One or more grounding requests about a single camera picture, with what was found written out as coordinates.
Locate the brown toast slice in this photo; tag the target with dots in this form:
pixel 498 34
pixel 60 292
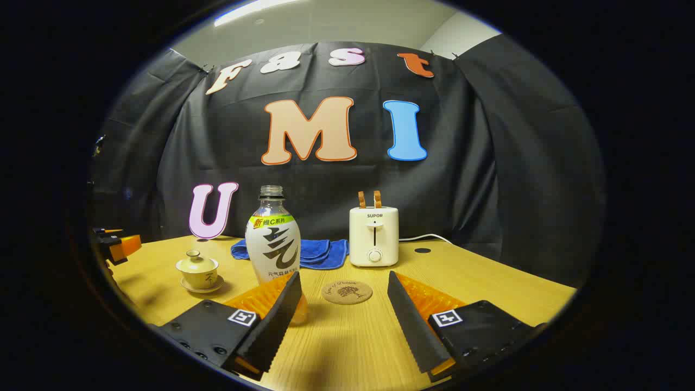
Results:
pixel 377 199
pixel 361 200

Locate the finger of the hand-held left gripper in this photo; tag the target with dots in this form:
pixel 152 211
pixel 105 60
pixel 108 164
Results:
pixel 129 245
pixel 108 232

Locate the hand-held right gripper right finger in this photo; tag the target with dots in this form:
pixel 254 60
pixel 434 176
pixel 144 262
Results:
pixel 412 326

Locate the black backdrop cloth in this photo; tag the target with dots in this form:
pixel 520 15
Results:
pixel 461 179

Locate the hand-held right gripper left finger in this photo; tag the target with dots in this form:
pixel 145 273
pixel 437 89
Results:
pixel 277 320

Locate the pale yellow teacup lid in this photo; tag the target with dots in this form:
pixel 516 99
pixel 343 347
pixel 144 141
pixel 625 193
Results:
pixel 194 262

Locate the clear water bottle white label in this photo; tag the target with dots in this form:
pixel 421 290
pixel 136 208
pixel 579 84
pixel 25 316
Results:
pixel 271 244

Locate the pale yellow ceramic teacup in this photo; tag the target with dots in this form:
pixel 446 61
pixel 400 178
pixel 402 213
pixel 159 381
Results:
pixel 198 277

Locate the round cork coaster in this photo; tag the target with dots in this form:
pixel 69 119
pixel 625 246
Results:
pixel 346 292

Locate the blue folded towel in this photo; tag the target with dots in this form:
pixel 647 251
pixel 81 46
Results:
pixel 320 252

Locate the white toaster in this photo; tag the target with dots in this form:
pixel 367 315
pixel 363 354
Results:
pixel 373 239

